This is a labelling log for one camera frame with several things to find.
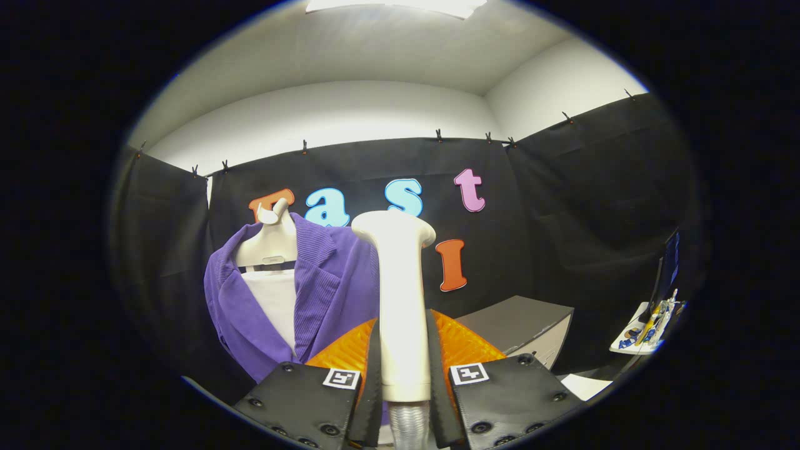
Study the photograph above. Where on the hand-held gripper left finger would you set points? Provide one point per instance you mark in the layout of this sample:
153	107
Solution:
372	387

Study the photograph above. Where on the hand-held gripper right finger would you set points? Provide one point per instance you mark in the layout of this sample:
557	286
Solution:
437	387

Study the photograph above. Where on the white garment steamer head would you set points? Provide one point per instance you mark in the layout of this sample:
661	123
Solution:
403	312

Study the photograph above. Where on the grey top drawer cabinet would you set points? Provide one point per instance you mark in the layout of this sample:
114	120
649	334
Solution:
519	319

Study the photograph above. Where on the white paper sheet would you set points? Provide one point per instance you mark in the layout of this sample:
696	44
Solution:
584	386

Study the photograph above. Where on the white side table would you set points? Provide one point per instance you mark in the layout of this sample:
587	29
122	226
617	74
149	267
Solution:
625	345

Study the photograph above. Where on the black backdrop cloth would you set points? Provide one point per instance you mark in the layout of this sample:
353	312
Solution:
562	219

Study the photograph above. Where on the blue and yellow clutter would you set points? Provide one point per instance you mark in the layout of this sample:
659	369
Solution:
653	325

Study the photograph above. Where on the row of black backdrop clips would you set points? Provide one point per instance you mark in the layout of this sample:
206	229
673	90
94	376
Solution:
439	135

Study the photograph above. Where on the dark computer monitor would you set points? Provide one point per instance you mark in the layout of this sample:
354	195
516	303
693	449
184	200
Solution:
670	269

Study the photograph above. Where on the wide ceiling light panel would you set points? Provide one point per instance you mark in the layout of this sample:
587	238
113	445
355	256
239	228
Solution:
400	5

